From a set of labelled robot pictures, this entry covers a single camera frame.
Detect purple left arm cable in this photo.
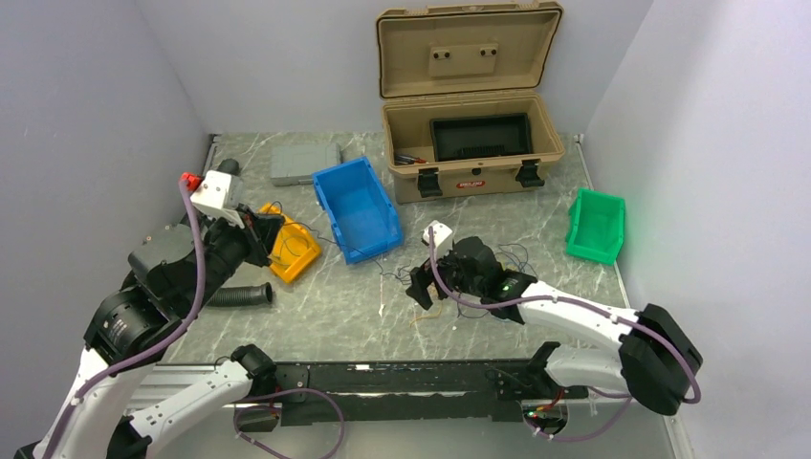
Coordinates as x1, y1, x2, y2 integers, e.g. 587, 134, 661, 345
37, 177, 208, 459

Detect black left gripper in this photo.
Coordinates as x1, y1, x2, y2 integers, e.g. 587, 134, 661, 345
180, 200, 286, 314

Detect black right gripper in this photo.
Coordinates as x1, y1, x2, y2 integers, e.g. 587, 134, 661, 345
405, 242, 485, 310

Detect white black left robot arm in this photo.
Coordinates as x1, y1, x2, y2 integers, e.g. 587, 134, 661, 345
16, 206, 285, 458

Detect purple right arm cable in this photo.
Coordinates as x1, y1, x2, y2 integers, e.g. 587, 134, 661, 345
427, 227, 703, 406

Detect green plastic bin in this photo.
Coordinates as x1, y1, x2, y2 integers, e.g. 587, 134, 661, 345
564, 187, 626, 265

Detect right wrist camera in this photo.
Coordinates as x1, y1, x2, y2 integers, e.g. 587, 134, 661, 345
422, 220, 453, 258

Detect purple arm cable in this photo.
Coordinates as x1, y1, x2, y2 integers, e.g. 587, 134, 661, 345
427, 227, 703, 406
37, 177, 208, 459

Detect tools inside toolbox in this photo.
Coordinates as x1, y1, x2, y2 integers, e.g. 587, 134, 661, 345
393, 154, 427, 165

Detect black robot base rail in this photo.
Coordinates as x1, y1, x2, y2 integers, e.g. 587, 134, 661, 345
243, 359, 588, 426

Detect grey plastic case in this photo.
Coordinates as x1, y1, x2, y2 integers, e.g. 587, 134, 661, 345
270, 142, 342, 186

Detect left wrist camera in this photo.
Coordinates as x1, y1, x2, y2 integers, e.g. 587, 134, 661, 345
180, 170, 245, 229

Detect blue wires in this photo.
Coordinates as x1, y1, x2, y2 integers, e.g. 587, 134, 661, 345
278, 234, 312, 264

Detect blue plastic bin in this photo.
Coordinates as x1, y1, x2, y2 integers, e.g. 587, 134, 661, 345
312, 156, 404, 265

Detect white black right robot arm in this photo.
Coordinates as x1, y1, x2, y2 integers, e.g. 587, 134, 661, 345
406, 225, 704, 416

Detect tan open toolbox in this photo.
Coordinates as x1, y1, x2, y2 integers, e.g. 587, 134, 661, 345
376, 1, 564, 204

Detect black tray in toolbox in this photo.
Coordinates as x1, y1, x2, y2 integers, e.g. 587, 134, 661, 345
429, 113, 533, 162

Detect yellow wires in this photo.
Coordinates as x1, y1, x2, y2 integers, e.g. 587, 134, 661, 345
408, 297, 464, 327

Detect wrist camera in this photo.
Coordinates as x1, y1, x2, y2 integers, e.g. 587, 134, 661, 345
422, 220, 453, 258
180, 170, 245, 229

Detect yellow plastic bin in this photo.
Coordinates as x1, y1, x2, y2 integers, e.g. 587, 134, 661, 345
259, 203, 322, 284

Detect black corrugated hose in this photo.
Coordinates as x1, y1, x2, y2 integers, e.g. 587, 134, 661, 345
184, 158, 274, 310

